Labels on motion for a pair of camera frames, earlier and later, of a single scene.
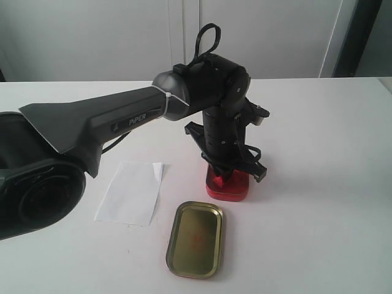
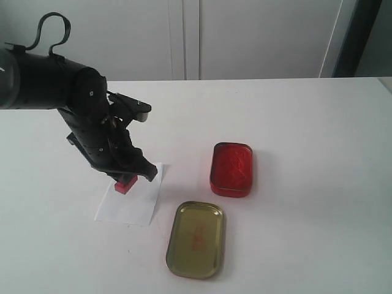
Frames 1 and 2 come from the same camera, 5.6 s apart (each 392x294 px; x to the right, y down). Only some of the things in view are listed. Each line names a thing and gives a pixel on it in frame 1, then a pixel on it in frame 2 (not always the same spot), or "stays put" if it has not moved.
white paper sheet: (131, 196) stays put
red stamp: (218, 179) → (124, 188)
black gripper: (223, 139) → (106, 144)
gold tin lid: (196, 241) stays put
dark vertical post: (356, 38) stays put
